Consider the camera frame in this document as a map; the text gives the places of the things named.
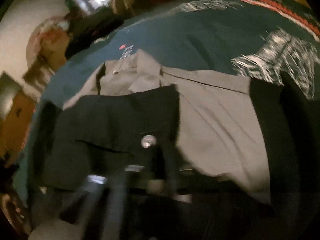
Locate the dark teal patterned bedspread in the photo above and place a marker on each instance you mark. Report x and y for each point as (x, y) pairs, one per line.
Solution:
(253, 38)

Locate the grey shirt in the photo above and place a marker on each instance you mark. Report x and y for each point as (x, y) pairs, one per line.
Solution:
(219, 132)

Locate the dark clothes heap on bed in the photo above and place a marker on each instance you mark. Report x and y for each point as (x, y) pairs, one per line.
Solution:
(84, 30)

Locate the wooden dresser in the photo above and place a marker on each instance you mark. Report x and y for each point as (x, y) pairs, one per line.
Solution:
(15, 127)

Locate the black garment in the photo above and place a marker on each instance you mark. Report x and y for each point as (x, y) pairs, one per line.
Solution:
(101, 134)

